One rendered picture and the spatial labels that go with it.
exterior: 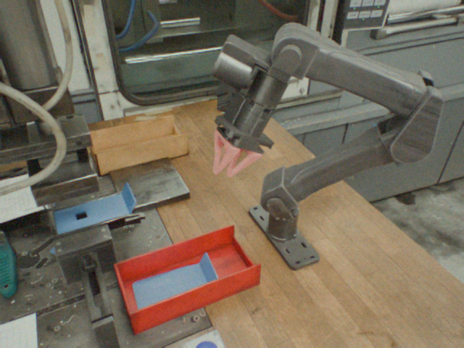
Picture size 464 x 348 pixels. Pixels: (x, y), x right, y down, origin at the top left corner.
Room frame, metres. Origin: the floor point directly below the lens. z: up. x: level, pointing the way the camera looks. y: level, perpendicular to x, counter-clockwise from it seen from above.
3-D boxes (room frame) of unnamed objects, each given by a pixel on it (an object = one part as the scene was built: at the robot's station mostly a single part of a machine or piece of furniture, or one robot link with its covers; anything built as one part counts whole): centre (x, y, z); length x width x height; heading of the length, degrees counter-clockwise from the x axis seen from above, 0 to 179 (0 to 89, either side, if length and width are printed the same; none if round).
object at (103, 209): (0.62, 0.26, 1.00); 0.15 x 0.07 x 0.03; 115
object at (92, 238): (0.62, 0.30, 0.98); 0.20 x 0.10 x 0.01; 25
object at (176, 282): (0.50, 0.10, 0.92); 0.15 x 0.07 x 0.03; 111
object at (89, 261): (0.45, 0.23, 0.95); 0.15 x 0.03 x 0.10; 25
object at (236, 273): (0.51, 0.07, 0.93); 0.25 x 0.12 x 0.06; 115
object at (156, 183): (0.81, 0.19, 0.91); 0.17 x 0.16 x 0.02; 25
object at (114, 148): (0.96, 0.24, 0.93); 0.25 x 0.13 x 0.08; 115
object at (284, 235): (0.64, -0.13, 0.94); 0.20 x 0.07 x 0.08; 25
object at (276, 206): (0.64, -0.12, 1.00); 0.09 x 0.06 x 0.06; 170
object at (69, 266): (0.62, 0.30, 0.94); 0.20 x 0.10 x 0.07; 25
